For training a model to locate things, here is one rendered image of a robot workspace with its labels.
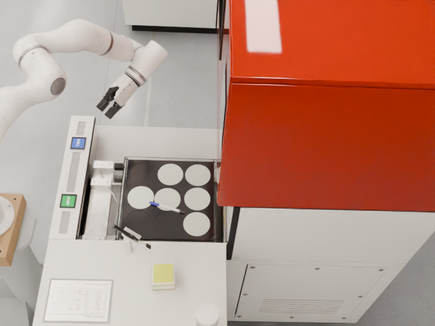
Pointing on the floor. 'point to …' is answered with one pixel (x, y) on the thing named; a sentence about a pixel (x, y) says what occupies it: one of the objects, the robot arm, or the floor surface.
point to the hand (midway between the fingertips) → (105, 111)
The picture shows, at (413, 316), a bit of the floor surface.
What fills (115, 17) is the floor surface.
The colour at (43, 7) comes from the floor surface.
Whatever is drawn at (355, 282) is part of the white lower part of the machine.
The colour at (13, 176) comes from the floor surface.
